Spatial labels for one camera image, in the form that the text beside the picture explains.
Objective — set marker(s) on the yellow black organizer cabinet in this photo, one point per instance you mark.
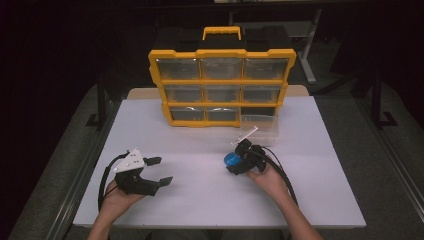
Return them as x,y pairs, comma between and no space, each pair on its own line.
221,80

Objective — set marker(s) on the black metal stand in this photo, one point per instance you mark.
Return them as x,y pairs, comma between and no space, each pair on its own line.
377,103
101,106

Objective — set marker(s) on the grid of clear drawers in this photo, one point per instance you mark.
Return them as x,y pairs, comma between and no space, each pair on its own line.
200,91

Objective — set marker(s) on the aluminium frame rail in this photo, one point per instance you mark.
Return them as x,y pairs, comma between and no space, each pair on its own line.
396,166
80,176

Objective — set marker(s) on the small blue box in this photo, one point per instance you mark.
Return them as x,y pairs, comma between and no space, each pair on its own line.
231,159

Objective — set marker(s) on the grey desk with white leg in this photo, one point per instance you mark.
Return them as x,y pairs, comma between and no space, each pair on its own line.
308,50

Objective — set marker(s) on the person's left hand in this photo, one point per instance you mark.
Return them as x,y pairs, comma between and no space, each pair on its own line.
118,200

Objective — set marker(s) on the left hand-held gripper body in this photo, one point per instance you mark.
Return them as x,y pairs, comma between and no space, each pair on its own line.
136,185

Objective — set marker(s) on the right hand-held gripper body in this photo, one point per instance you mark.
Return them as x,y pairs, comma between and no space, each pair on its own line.
255,160

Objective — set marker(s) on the clear pull-out plastic drawer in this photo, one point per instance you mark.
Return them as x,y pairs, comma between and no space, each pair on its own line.
263,128

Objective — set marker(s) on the person's right hand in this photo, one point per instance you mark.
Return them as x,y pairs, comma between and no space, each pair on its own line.
270,183

